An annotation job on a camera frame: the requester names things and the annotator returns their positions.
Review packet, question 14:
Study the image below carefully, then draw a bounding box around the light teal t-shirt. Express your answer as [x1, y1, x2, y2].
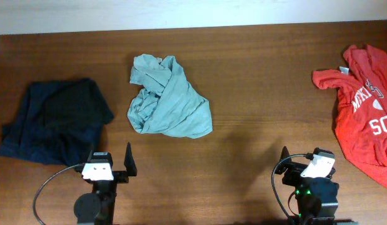
[127, 54, 213, 139]

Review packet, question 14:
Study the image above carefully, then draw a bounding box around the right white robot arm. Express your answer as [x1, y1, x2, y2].
[271, 146, 359, 225]

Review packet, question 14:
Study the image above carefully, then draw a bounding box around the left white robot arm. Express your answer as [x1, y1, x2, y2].
[74, 143, 138, 225]

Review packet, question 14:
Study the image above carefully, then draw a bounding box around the dark navy garment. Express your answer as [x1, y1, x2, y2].
[0, 78, 114, 166]

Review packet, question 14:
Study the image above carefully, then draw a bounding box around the red printed t-shirt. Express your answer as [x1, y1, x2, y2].
[312, 45, 387, 189]

